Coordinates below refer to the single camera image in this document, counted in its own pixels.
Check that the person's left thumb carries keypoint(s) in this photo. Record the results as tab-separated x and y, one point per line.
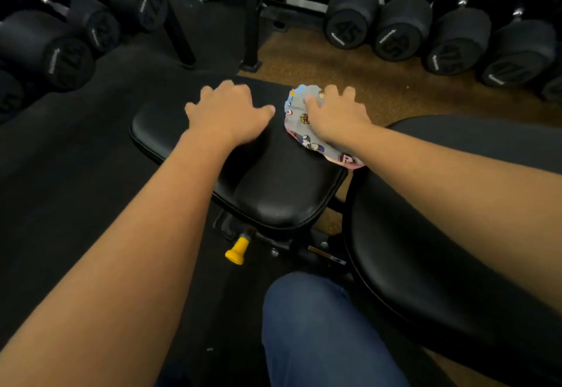
262	114

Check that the person's right thumb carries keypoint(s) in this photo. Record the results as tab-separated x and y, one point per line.
312	109

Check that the person's right middle finger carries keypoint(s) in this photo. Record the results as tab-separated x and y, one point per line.
349	94

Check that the black metal equipment stand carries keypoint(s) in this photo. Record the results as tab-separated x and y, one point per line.
253	13

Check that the person's left little finger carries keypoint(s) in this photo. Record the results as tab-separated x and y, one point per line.
191	110

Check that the person's left hand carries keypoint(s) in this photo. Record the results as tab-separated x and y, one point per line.
224	114

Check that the yellow adjustment knob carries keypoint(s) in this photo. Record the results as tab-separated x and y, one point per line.
237	250

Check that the person's right hand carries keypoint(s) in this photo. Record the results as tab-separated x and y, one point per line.
340	121

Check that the person's left middle finger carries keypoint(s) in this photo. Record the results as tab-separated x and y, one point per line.
227	87

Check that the person's blue jeans leg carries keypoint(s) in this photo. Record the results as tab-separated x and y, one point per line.
325	338

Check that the black dumbbell rack leg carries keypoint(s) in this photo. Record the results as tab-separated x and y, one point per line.
178	31

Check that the patterned cleaning cloth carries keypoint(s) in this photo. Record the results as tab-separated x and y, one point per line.
295	125

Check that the black bench back pad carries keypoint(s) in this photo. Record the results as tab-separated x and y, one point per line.
421	277

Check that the black bench frame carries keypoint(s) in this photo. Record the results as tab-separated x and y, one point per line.
289	246

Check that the person's left forearm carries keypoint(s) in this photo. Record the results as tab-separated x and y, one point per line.
131	246

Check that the black bench seat pad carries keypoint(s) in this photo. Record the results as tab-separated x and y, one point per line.
272	180

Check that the person's right forearm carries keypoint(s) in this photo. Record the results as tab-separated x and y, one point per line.
461	198

